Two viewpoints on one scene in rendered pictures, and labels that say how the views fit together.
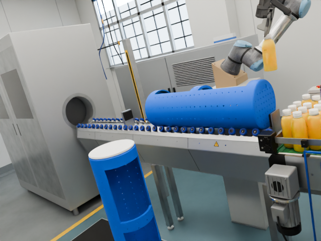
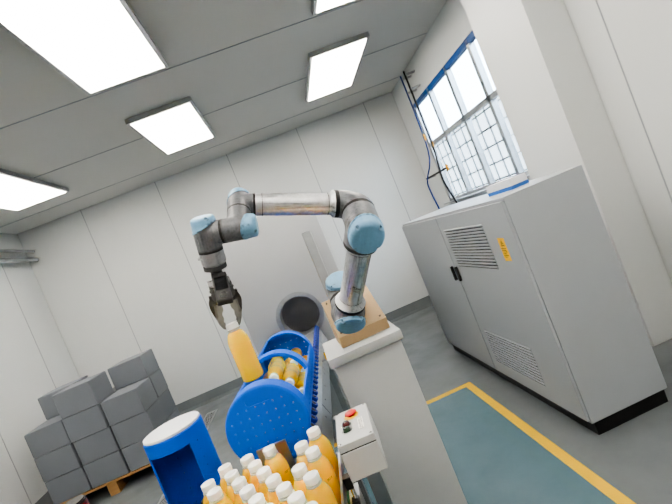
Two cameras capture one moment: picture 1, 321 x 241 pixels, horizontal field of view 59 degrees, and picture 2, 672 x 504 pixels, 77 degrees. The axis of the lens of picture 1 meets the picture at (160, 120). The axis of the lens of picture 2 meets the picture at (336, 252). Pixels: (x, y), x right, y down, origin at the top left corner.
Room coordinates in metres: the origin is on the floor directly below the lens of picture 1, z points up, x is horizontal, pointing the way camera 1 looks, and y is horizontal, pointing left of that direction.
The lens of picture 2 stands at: (0.77, -1.83, 1.59)
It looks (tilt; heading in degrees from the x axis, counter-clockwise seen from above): 2 degrees down; 41
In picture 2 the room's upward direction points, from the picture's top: 22 degrees counter-clockwise
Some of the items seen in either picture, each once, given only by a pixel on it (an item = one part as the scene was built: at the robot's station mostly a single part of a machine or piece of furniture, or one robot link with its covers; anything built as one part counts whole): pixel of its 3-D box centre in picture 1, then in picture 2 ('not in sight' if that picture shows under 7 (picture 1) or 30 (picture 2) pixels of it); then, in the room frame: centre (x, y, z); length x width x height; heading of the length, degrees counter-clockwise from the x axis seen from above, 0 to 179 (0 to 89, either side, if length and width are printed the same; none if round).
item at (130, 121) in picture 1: (128, 118); not in sight; (2.48, 0.28, 1.00); 0.10 x 0.04 x 0.15; 133
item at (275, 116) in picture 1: (274, 121); (278, 461); (1.50, -0.62, 0.99); 0.10 x 0.02 x 0.12; 133
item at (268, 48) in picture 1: (269, 54); (243, 352); (1.52, -0.65, 1.36); 0.07 x 0.07 x 0.19
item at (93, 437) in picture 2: not in sight; (109, 425); (2.26, 3.55, 0.59); 1.20 x 0.80 x 1.19; 136
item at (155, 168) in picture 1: (163, 197); not in sight; (2.23, 0.14, 0.31); 0.06 x 0.06 x 0.63; 43
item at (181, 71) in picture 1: (186, 102); (494, 287); (4.04, -0.43, 0.72); 2.15 x 0.54 x 1.45; 46
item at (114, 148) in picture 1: (111, 148); (171, 427); (1.61, 0.32, 1.03); 0.28 x 0.28 x 0.01
